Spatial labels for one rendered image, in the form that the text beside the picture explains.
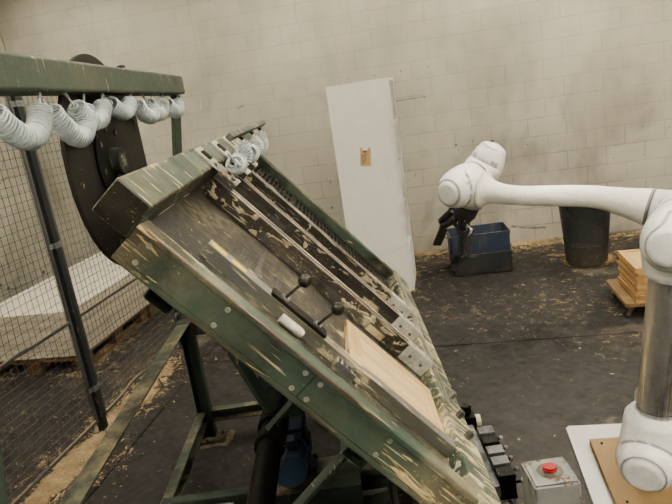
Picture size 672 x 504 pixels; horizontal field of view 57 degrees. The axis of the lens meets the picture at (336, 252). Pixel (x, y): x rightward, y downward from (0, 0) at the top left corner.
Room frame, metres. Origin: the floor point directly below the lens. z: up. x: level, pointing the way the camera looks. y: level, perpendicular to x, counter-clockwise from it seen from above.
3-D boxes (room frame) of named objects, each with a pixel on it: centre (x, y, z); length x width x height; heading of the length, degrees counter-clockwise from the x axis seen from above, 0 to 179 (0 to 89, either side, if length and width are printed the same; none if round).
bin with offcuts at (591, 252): (5.86, -2.48, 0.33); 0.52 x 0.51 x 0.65; 169
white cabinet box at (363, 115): (6.07, -0.48, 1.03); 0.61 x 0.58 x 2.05; 169
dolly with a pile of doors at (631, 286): (4.56, -2.41, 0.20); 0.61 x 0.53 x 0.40; 169
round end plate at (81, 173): (2.39, 0.78, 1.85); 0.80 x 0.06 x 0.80; 179
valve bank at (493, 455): (1.86, -0.41, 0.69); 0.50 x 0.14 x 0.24; 179
